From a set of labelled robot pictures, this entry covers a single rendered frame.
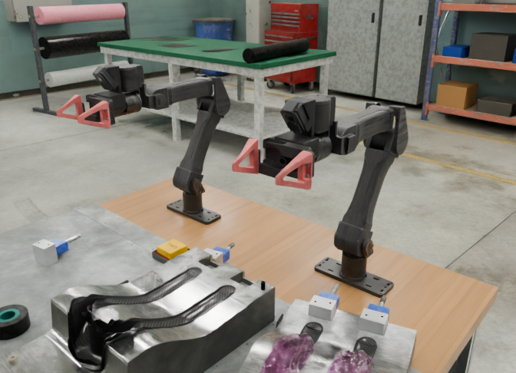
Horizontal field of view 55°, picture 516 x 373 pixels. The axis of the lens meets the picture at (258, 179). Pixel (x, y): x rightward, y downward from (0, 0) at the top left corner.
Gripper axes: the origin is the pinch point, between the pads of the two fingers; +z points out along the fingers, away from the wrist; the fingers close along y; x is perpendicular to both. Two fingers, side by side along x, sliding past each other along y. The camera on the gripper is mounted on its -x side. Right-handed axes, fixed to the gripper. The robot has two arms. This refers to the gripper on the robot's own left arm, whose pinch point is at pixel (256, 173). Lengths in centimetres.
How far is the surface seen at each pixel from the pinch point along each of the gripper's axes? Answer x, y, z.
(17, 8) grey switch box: 2, -617, -250
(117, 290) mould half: 29.8, -28.1, 12.8
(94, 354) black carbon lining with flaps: 32.5, -17.9, 25.3
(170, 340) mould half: 27.7, -5.6, 17.2
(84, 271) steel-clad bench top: 40, -55, 5
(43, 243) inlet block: 35, -68, 9
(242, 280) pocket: 33.5, -14.0, -10.9
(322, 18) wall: 25, -362, -573
